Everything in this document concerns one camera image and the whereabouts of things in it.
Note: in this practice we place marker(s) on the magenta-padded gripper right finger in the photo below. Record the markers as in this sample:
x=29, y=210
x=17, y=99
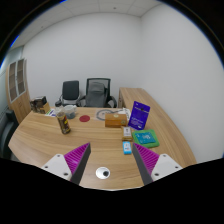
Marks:
x=146, y=158

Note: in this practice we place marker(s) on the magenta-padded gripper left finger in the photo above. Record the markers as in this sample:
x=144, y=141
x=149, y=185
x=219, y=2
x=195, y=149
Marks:
x=76, y=158

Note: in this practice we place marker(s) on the clear bottle with black cap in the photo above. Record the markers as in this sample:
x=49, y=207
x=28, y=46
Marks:
x=63, y=123

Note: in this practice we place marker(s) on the green and blue flat box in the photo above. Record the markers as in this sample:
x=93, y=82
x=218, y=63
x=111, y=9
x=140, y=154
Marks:
x=146, y=138

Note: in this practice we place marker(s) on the small blue white card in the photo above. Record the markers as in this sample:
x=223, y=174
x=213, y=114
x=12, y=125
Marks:
x=127, y=147

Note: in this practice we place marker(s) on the small brown packet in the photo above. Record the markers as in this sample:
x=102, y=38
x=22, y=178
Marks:
x=127, y=133

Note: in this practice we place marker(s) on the flat round red coaster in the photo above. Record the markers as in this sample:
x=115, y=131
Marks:
x=85, y=118

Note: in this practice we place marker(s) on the purple card package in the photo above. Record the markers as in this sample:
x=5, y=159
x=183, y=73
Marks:
x=139, y=115

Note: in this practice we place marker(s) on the grey and white mug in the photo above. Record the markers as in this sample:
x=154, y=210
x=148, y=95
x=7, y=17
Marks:
x=71, y=111

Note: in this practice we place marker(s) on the white green purple leaflet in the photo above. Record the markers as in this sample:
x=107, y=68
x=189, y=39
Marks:
x=50, y=113

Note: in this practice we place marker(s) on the brown cardboard box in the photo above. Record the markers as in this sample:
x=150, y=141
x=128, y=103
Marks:
x=46, y=109

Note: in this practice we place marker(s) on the grey backpack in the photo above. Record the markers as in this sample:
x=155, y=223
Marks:
x=96, y=95

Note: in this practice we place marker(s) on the black carton box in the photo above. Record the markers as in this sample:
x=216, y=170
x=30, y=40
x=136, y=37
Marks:
x=37, y=102

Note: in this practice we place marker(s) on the dark armchair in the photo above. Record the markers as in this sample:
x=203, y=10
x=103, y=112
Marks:
x=6, y=133

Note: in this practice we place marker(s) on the wooden shelf cabinet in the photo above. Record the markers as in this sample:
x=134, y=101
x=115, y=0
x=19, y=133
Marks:
x=20, y=100

